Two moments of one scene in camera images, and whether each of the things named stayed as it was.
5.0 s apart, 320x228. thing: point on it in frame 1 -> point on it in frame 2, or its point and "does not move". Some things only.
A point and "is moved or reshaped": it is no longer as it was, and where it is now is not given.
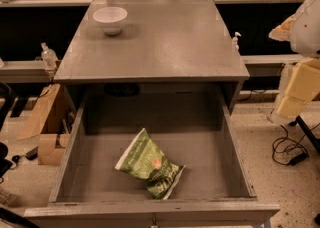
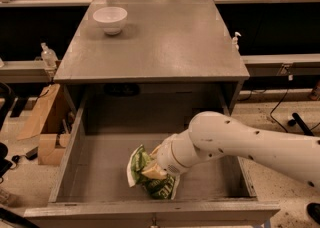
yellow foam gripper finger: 283,31 -> 176,153
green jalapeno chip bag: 143,158 is moved or reshaped
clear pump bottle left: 48,56 does not move
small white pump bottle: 235,45 does not move
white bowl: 110,18 does not move
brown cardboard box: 52,121 does not move
